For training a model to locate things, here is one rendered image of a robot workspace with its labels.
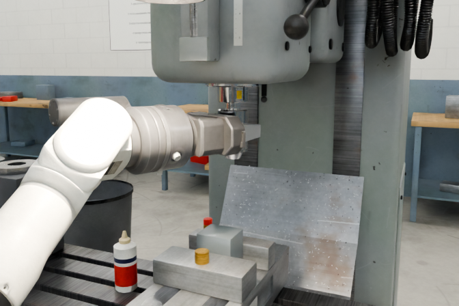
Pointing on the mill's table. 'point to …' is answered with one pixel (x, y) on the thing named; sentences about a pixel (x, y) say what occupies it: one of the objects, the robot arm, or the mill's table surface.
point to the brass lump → (201, 256)
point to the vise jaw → (205, 274)
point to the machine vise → (265, 279)
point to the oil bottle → (125, 264)
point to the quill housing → (240, 29)
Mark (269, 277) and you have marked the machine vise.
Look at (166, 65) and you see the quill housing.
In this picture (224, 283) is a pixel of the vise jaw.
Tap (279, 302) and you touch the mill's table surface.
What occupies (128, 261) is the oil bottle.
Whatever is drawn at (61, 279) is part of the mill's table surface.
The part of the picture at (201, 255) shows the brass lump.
